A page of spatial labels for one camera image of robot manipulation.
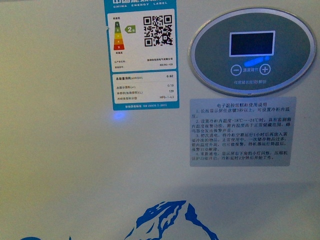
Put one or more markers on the white blue chest freezer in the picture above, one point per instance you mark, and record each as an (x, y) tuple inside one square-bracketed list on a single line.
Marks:
[(73, 168)]

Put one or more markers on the China energy label sticker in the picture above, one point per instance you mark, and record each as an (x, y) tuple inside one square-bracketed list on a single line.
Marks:
[(143, 54)]

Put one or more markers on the grey instruction sticker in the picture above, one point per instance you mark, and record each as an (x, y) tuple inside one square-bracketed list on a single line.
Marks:
[(241, 132)]

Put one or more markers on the oval grey control panel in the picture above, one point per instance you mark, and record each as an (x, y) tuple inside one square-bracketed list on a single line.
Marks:
[(252, 52)]

